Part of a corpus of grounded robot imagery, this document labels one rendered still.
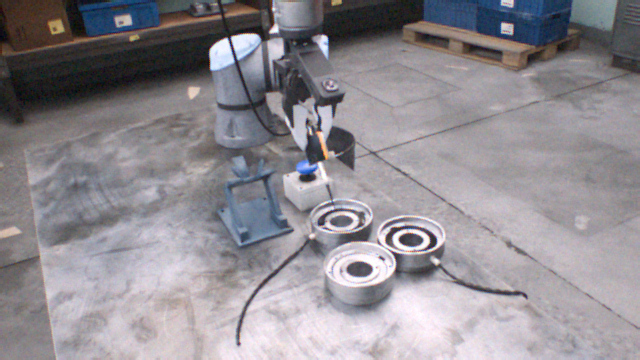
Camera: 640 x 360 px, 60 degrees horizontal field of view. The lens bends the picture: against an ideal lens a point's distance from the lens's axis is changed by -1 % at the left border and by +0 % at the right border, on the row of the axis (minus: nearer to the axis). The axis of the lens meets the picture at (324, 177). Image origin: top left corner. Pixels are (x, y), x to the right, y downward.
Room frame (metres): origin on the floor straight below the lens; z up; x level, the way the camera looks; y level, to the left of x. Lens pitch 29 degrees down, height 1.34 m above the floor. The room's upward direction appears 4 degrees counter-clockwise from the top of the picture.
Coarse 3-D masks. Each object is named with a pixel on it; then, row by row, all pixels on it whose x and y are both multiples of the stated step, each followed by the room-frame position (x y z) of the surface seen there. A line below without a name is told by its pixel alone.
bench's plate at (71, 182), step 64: (128, 128) 1.32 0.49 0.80; (192, 128) 1.29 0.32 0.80; (64, 192) 1.00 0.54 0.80; (128, 192) 0.98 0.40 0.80; (192, 192) 0.96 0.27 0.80; (256, 192) 0.95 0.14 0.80; (64, 256) 0.77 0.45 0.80; (128, 256) 0.76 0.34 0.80; (192, 256) 0.75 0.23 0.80; (256, 256) 0.74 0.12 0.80; (320, 256) 0.72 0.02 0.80; (448, 256) 0.70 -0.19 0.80; (64, 320) 0.61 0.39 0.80; (128, 320) 0.60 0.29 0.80; (192, 320) 0.59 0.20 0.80; (256, 320) 0.59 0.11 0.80; (320, 320) 0.58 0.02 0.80; (384, 320) 0.57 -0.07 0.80; (448, 320) 0.56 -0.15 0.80; (512, 320) 0.55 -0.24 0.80
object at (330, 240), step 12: (324, 204) 0.82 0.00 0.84; (336, 204) 0.83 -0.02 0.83; (348, 204) 0.83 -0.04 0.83; (360, 204) 0.81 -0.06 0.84; (312, 216) 0.79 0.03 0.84; (336, 216) 0.80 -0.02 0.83; (348, 216) 0.79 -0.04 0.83; (312, 228) 0.76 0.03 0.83; (336, 228) 0.76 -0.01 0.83; (348, 228) 0.76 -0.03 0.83; (360, 228) 0.74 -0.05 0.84; (372, 228) 0.77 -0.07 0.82; (324, 240) 0.74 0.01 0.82; (336, 240) 0.73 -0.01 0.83; (348, 240) 0.73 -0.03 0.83; (360, 240) 0.73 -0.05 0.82
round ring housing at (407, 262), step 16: (384, 224) 0.74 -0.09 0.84; (400, 224) 0.76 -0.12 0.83; (416, 224) 0.75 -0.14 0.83; (432, 224) 0.74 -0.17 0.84; (384, 240) 0.72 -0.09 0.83; (400, 240) 0.73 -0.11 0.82; (416, 240) 0.73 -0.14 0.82; (400, 256) 0.67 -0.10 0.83; (416, 256) 0.66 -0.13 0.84; (432, 256) 0.67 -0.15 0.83; (416, 272) 0.67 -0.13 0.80
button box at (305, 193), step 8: (288, 176) 0.92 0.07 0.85; (296, 176) 0.92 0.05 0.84; (304, 176) 0.91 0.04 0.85; (312, 176) 0.91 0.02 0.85; (320, 176) 0.91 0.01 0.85; (288, 184) 0.90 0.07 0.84; (296, 184) 0.89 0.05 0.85; (304, 184) 0.88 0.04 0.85; (312, 184) 0.88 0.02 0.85; (320, 184) 0.88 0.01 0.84; (288, 192) 0.91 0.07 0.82; (296, 192) 0.87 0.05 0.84; (304, 192) 0.87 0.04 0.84; (312, 192) 0.87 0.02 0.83; (320, 192) 0.88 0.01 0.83; (296, 200) 0.88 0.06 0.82; (304, 200) 0.87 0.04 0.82; (312, 200) 0.87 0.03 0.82; (320, 200) 0.88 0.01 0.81; (328, 200) 0.89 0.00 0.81; (304, 208) 0.87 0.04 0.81
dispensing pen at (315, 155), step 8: (312, 136) 0.86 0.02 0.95; (312, 144) 0.85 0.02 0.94; (320, 144) 0.86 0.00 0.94; (312, 152) 0.85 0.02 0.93; (320, 152) 0.85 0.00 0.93; (312, 160) 0.85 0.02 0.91; (320, 160) 0.84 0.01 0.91; (320, 168) 0.85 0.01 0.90; (328, 176) 0.84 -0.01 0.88; (328, 184) 0.83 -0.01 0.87; (328, 192) 0.83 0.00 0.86
